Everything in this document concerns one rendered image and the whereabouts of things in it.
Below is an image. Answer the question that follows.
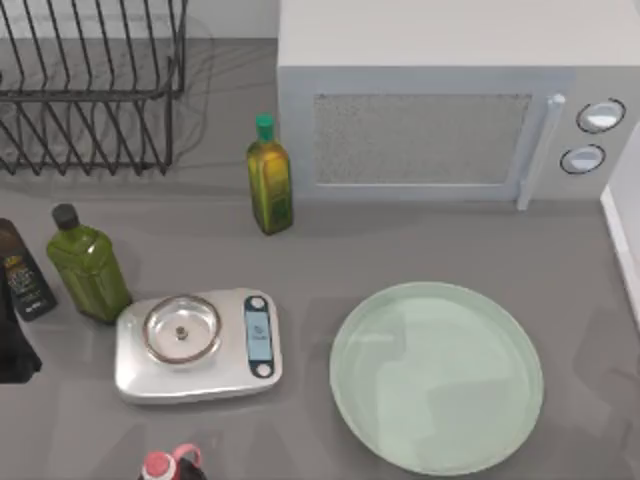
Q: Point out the microwave door handle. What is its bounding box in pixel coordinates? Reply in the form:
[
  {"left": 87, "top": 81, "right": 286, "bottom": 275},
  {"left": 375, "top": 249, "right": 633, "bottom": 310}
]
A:
[{"left": 516, "top": 93, "right": 567, "bottom": 211}]

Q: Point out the pale microwave oven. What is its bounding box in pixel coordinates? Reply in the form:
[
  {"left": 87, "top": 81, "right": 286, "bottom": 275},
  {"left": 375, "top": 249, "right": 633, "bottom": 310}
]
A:
[{"left": 277, "top": 0, "right": 640, "bottom": 211}]

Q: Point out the silver kitchen scale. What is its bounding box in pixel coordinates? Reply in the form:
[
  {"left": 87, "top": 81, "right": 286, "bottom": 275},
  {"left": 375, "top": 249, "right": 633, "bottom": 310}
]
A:
[{"left": 114, "top": 286, "right": 283, "bottom": 406}]

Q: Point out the black bottle with label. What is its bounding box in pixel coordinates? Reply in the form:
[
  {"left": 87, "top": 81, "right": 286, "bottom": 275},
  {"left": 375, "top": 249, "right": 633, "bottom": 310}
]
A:
[{"left": 0, "top": 218, "right": 58, "bottom": 323}]

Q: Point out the black wire dish rack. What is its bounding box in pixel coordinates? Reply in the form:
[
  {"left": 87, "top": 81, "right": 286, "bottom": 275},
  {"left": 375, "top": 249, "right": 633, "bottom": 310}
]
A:
[{"left": 0, "top": 0, "right": 190, "bottom": 177}]

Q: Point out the green bottle with black cap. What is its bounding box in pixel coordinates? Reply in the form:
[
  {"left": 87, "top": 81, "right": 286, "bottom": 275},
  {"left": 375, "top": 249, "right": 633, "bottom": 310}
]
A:
[{"left": 46, "top": 203, "right": 134, "bottom": 324}]

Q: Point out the dark bottle with pink cap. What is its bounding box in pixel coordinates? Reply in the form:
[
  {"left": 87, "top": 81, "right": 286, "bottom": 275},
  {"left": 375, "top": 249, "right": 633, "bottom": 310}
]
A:
[{"left": 138, "top": 442, "right": 209, "bottom": 480}]

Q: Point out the pale green plate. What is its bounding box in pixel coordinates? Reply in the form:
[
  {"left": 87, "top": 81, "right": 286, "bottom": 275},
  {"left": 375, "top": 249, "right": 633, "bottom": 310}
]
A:
[{"left": 328, "top": 281, "right": 545, "bottom": 477}]

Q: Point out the yellow-green bottle with green cap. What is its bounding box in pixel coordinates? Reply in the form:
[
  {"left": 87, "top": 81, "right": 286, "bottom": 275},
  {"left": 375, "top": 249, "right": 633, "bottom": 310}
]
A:
[{"left": 245, "top": 114, "right": 295, "bottom": 236}]

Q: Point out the microwave door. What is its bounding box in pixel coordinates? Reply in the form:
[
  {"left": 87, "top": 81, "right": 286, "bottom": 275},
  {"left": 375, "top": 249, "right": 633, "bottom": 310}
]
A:
[{"left": 279, "top": 67, "right": 576, "bottom": 203}]

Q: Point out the microwave knob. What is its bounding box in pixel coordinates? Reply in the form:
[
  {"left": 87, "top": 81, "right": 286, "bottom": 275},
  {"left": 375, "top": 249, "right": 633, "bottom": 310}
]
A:
[
  {"left": 559, "top": 144, "right": 607, "bottom": 176},
  {"left": 575, "top": 98, "right": 627, "bottom": 134}
]

